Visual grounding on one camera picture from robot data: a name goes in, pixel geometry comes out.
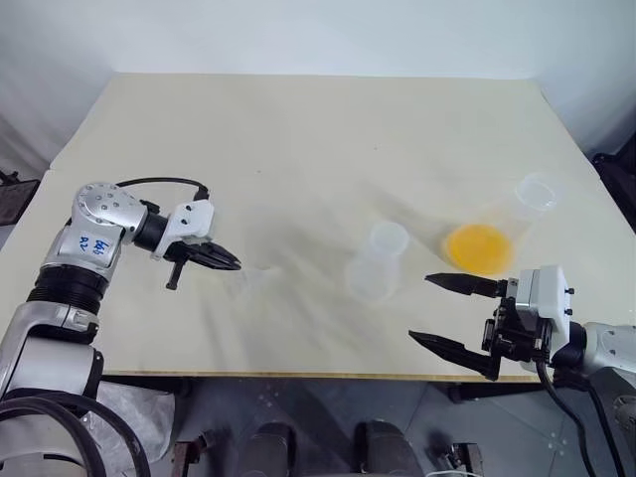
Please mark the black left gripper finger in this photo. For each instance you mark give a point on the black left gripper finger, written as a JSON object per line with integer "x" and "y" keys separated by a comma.
{"x": 218, "y": 264}
{"x": 216, "y": 251}

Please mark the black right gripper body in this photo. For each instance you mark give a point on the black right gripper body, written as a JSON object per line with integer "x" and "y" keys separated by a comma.
{"x": 512, "y": 333}

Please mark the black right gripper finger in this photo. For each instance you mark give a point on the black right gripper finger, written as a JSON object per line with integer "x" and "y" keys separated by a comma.
{"x": 467, "y": 284}
{"x": 457, "y": 350}

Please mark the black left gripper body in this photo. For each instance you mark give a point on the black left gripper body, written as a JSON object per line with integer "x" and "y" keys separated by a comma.
{"x": 178, "y": 252}

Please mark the orange liquid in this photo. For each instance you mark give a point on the orange liquid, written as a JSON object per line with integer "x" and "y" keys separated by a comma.
{"x": 479, "y": 248}

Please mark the clear plastic pouring cup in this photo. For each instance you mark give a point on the clear plastic pouring cup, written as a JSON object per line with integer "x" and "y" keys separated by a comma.
{"x": 517, "y": 213}

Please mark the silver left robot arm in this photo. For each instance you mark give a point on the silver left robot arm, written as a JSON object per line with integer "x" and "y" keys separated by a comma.
{"x": 94, "y": 208}

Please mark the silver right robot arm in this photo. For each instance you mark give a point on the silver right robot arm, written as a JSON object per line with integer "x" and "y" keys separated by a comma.
{"x": 611, "y": 348}

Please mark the clear plastic bottle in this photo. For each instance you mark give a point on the clear plastic bottle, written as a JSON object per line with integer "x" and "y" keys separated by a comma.
{"x": 377, "y": 268}

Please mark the dark rounded shape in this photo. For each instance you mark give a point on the dark rounded shape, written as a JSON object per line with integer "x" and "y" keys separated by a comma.
{"x": 272, "y": 447}
{"x": 385, "y": 447}

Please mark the clear plastic bag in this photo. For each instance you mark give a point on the clear plastic bag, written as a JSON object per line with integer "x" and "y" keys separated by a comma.
{"x": 149, "y": 407}

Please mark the black mesh equipment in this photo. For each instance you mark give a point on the black mesh equipment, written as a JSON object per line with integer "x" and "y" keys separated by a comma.
{"x": 17, "y": 199}

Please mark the black bag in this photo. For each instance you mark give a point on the black bag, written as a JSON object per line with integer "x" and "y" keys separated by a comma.
{"x": 618, "y": 189}

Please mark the silver robot torso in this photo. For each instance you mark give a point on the silver robot torso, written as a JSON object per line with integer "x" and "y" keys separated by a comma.
{"x": 30, "y": 447}

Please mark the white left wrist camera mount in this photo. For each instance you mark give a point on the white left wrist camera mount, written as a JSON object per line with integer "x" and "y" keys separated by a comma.
{"x": 191, "y": 218}

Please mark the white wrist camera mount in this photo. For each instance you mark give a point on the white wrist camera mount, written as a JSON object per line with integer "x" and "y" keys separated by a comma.
{"x": 191, "y": 218}
{"x": 546, "y": 293}

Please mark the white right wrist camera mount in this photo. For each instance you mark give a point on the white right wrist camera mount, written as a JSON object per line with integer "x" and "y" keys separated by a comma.
{"x": 546, "y": 293}

